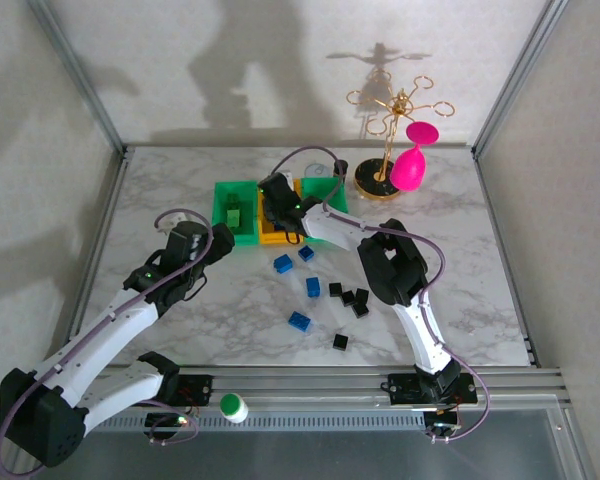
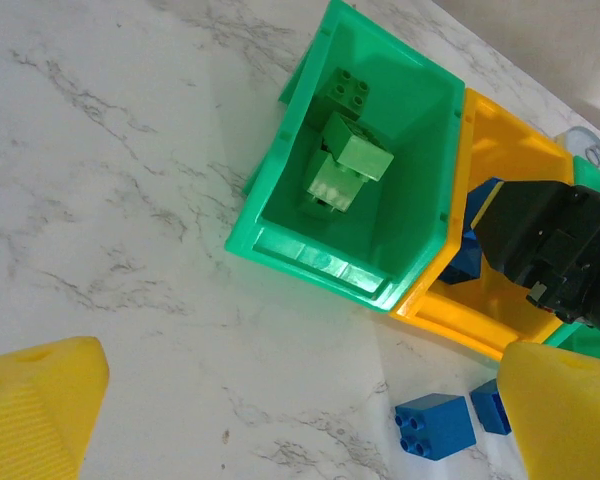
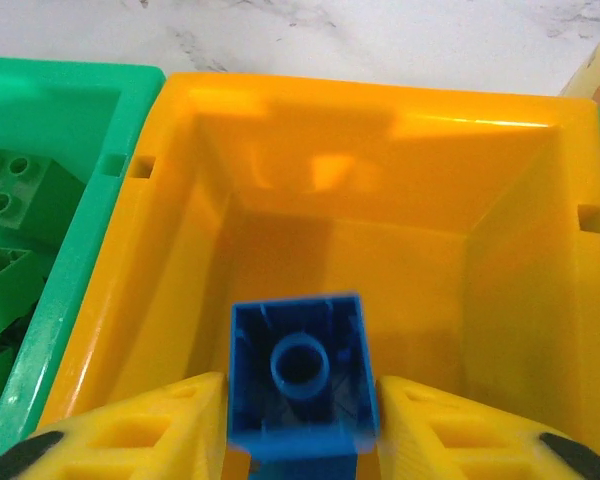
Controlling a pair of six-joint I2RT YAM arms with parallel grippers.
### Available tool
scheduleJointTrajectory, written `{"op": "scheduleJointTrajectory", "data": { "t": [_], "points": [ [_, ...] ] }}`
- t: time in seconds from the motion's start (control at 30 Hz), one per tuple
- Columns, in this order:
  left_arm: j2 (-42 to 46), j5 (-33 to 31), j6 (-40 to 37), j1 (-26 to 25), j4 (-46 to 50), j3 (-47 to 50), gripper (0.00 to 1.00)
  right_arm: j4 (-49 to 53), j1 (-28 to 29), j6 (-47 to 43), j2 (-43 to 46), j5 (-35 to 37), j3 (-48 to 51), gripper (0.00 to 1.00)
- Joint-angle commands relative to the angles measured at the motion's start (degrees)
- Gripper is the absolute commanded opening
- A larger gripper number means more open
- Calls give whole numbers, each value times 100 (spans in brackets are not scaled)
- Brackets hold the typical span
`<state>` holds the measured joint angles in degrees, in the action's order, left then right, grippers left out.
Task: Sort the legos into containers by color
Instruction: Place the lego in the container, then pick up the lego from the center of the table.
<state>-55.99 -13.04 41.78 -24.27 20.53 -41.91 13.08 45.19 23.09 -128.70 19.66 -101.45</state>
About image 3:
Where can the blue lego brick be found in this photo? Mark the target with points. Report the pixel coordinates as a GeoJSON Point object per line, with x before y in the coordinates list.
{"type": "Point", "coordinates": [250, 350]}

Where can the green lego brick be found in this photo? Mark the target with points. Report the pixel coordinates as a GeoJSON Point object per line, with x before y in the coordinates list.
{"type": "Point", "coordinates": [25, 210]}
{"type": "Point", "coordinates": [10, 300]}

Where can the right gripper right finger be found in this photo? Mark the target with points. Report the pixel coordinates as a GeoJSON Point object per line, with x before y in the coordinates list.
{"type": "Point", "coordinates": [455, 440]}

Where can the yellow plastic bin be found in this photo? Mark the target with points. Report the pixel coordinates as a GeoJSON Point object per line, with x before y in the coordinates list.
{"type": "Point", "coordinates": [380, 175]}

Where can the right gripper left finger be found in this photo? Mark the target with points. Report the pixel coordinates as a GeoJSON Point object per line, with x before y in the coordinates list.
{"type": "Point", "coordinates": [130, 435]}

